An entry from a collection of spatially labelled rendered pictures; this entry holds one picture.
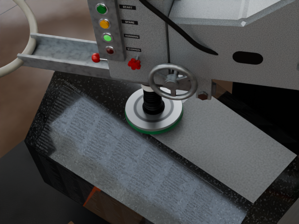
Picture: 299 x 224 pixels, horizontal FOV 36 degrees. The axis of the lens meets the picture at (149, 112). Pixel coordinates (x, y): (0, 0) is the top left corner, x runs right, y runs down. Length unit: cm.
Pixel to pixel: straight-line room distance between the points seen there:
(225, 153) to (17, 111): 178
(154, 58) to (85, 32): 219
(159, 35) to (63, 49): 50
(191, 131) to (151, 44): 49
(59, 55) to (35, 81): 159
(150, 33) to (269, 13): 33
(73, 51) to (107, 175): 50
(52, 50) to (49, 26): 195
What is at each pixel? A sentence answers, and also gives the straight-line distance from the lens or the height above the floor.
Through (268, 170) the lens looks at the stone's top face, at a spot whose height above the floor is 87.
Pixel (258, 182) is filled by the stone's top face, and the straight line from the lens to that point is 160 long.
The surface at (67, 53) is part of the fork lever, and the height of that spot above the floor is 112.
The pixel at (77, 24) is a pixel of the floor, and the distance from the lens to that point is 361.
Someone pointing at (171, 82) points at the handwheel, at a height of 126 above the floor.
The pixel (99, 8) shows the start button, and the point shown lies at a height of 147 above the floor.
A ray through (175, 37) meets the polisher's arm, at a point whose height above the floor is 137.
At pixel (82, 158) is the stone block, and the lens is 190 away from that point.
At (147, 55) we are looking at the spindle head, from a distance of 136.
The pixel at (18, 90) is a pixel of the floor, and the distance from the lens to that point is 324.
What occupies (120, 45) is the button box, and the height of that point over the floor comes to 134.
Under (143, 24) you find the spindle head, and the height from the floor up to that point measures 141.
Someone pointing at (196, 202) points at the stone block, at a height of 79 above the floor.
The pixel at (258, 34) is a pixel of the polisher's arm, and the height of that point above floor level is 141.
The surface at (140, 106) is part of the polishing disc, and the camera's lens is 172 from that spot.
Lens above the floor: 223
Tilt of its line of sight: 50 degrees down
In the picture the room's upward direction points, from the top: 7 degrees counter-clockwise
